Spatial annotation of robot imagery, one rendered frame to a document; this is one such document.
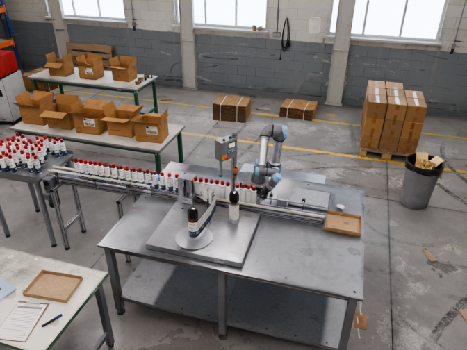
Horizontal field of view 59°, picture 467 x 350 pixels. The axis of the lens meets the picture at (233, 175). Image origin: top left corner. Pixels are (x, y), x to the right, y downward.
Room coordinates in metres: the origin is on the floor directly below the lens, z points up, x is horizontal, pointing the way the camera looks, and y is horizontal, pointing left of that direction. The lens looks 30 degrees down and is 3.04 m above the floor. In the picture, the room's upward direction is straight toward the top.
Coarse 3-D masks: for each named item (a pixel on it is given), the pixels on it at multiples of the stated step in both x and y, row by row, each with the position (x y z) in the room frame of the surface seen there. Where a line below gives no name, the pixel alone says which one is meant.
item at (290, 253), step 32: (288, 192) 3.43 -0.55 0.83; (352, 192) 3.44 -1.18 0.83; (128, 224) 2.89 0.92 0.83; (288, 224) 2.91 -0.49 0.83; (320, 224) 2.91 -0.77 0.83; (160, 256) 2.48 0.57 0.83; (256, 256) 2.49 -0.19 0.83; (288, 256) 2.49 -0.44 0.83; (320, 256) 2.50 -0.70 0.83; (352, 256) 2.50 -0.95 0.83; (320, 288) 2.15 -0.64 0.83; (352, 288) 2.16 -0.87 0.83
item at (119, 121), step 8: (112, 104) 5.07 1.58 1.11; (128, 104) 5.21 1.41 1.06; (104, 112) 4.87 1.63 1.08; (112, 112) 5.01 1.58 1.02; (120, 112) 5.10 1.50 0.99; (128, 112) 5.07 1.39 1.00; (136, 112) 4.89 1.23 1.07; (104, 120) 4.71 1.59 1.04; (112, 120) 4.72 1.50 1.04; (120, 120) 4.73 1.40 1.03; (128, 120) 4.74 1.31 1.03; (112, 128) 4.84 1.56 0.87; (120, 128) 4.81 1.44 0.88; (128, 128) 4.78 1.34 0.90; (128, 136) 4.78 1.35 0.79
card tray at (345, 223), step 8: (328, 216) 3.03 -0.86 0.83; (336, 216) 3.03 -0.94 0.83; (344, 216) 3.03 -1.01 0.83; (352, 216) 3.02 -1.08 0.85; (360, 216) 3.00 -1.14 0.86; (328, 224) 2.91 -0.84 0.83; (336, 224) 2.91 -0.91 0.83; (344, 224) 2.91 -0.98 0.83; (352, 224) 2.91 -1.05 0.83; (360, 224) 2.91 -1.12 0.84; (336, 232) 2.80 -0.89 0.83; (344, 232) 2.79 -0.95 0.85; (352, 232) 2.77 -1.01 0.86; (360, 232) 2.79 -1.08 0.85
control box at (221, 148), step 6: (222, 138) 3.30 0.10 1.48; (228, 138) 3.30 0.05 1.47; (234, 138) 3.30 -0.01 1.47; (216, 144) 3.26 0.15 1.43; (222, 144) 3.21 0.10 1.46; (216, 150) 3.26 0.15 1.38; (222, 150) 3.21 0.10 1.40; (216, 156) 3.26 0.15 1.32; (222, 156) 3.21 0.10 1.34; (228, 156) 3.25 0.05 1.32; (234, 156) 3.30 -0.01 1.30
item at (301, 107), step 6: (288, 102) 7.66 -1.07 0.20; (294, 102) 7.66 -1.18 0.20; (300, 102) 7.66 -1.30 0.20; (306, 102) 7.66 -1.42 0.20; (312, 102) 7.66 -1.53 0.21; (282, 108) 7.40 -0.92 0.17; (288, 108) 7.35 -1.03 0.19; (294, 108) 7.33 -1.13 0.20; (300, 108) 7.31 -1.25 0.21; (306, 108) 7.33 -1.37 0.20; (312, 108) 7.34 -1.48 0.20; (282, 114) 7.40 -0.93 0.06; (288, 114) 7.36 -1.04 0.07; (294, 114) 7.33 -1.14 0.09; (300, 114) 7.28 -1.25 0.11; (306, 114) 7.24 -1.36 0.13; (312, 114) 7.21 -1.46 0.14
